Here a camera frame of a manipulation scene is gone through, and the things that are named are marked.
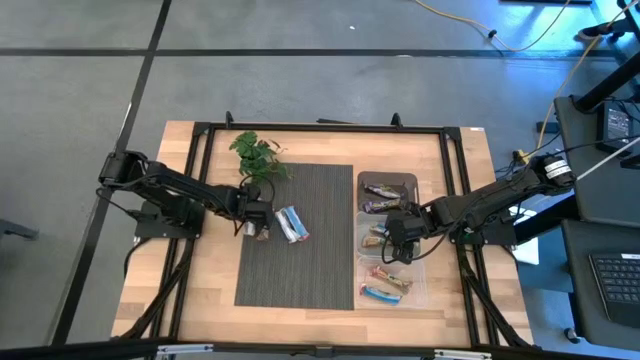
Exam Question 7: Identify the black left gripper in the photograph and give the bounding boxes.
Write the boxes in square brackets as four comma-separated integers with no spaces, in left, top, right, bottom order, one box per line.
[243,198,275,243]

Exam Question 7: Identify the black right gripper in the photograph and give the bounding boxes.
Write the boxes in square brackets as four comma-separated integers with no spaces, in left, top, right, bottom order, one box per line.
[384,209,426,265]

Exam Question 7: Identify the red Chewy granola bar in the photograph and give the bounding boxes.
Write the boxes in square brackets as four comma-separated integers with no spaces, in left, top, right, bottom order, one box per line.
[368,265,414,295]

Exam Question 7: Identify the blue white snack packet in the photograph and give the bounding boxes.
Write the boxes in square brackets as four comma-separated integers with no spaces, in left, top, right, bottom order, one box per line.
[283,205,311,243]

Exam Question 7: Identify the blue snack bar bottom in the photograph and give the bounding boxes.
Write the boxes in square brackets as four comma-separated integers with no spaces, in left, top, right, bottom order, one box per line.
[358,283,403,306]

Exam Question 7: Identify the purple Chewy granola bar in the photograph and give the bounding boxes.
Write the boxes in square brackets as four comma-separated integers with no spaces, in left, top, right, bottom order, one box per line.
[363,182,402,200]
[361,198,405,215]

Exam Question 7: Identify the clear plastic bin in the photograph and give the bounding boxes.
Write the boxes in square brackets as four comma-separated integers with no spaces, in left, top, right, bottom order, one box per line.
[354,254,430,310]

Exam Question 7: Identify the white frosted plastic bin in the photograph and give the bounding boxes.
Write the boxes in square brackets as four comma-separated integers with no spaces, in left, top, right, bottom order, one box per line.
[354,210,422,260]

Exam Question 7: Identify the grey woven placemat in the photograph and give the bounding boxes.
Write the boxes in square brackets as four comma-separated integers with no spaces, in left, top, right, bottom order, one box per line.
[233,162,356,311]

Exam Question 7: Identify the green leafy plant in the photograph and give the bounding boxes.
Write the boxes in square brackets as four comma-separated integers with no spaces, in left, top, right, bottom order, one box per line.
[228,130,294,187]

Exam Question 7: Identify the dark grey plastic bin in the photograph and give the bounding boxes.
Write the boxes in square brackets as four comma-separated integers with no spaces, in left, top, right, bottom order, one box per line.
[356,170,419,215]

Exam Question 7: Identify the white paper sheet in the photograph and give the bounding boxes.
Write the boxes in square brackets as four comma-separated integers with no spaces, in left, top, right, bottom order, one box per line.
[509,205,541,266]

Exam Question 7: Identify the grey desk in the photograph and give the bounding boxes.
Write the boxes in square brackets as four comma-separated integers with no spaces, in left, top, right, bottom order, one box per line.
[553,94,640,229]

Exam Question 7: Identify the black keyboard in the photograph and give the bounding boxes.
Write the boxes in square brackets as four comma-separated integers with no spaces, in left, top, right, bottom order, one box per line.
[588,252,640,330]

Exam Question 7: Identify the black chair foot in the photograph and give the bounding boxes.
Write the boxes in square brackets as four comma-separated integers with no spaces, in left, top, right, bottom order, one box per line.
[0,218,40,242]

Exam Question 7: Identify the black power adapter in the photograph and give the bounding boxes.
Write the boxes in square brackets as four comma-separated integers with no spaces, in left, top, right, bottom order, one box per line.
[595,101,635,155]

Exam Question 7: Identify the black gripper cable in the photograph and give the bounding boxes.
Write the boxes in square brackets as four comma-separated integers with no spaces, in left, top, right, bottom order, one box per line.
[379,232,449,266]

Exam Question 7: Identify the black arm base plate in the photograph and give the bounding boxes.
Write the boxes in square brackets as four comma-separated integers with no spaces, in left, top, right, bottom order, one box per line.
[452,219,517,247]
[133,199,207,240]

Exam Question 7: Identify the black aluminium table frame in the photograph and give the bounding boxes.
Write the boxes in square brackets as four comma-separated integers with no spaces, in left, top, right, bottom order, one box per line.
[112,112,534,351]

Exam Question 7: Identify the black overhead camera rail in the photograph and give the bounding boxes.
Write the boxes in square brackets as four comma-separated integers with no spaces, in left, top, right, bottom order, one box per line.
[0,337,640,360]

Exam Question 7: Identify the yellow cable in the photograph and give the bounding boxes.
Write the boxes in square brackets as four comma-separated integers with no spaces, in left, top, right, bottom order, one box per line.
[413,0,574,54]
[537,9,629,164]

